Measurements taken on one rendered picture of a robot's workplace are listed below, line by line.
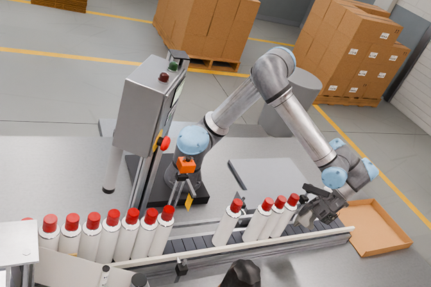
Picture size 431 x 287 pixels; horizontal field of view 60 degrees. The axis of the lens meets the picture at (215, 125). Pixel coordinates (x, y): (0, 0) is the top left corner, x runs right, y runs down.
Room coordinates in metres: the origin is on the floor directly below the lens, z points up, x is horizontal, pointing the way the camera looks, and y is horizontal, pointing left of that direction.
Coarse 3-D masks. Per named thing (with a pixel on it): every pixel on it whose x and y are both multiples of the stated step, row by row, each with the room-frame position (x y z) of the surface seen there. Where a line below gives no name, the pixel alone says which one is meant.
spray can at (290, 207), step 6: (294, 198) 1.03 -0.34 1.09; (288, 204) 1.03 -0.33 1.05; (294, 204) 1.02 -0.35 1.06; (288, 210) 1.01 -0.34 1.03; (294, 210) 1.02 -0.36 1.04; (282, 216) 1.02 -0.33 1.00; (288, 216) 1.01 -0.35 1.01; (282, 222) 1.01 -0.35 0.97; (288, 222) 1.03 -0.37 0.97; (276, 228) 1.01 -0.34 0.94; (282, 228) 1.02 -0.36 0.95; (276, 234) 1.01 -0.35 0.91
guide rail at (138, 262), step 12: (348, 228) 1.19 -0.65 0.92; (264, 240) 0.96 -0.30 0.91; (276, 240) 0.98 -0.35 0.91; (288, 240) 1.01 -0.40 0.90; (180, 252) 0.78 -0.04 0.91; (192, 252) 0.80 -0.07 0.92; (204, 252) 0.82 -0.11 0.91; (216, 252) 0.85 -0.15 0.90; (108, 264) 0.66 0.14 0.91; (120, 264) 0.67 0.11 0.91; (132, 264) 0.69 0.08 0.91; (144, 264) 0.71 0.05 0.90
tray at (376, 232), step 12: (360, 204) 1.48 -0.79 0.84; (372, 204) 1.51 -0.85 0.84; (348, 216) 1.37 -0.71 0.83; (360, 216) 1.40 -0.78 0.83; (372, 216) 1.43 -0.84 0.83; (384, 216) 1.45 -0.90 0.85; (360, 228) 1.32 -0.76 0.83; (372, 228) 1.34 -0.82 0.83; (384, 228) 1.38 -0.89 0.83; (396, 228) 1.38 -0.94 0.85; (360, 240) 1.24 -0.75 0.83; (372, 240) 1.27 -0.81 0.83; (384, 240) 1.29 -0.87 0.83; (396, 240) 1.32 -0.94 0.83; (408, 240) 1.33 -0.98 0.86; (360, 252) 1.17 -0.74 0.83; (372, 252) 1.17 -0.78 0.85; (384, 252) 1.22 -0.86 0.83
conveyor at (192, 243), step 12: (288, 228) 1.10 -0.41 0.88; (300, 228) 1.12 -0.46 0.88; (324, 228) 1.17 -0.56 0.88; (336, 228) 1.20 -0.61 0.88; (168, 240) 0.84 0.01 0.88; (180, 240) 0.86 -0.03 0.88; (192, 240) 0.88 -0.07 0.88; (204, 240) 0.89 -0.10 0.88; (228, 240) 0.93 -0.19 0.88; (240, 240) 0.95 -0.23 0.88; (300, 240) 1.06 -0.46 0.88; (168, 252) 0.79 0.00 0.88; (228, 252) 0.88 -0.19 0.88; (156, 264) 0.74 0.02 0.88
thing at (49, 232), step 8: (48, 216) 0.61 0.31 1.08; (56, 216) 0.62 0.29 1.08; (48, 224) 0.59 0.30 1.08; (56, 224) 0.61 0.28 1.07; (40, 232) 0.59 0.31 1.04; (48, 232) 0.59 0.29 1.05; (56, 232) 0.60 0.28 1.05; (40, 240) 0.58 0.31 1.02; (48, 240) 0.58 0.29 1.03; (56, 240) 0.60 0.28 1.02; (48, 248) 0.58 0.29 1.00; (56, 248) 0.60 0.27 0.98
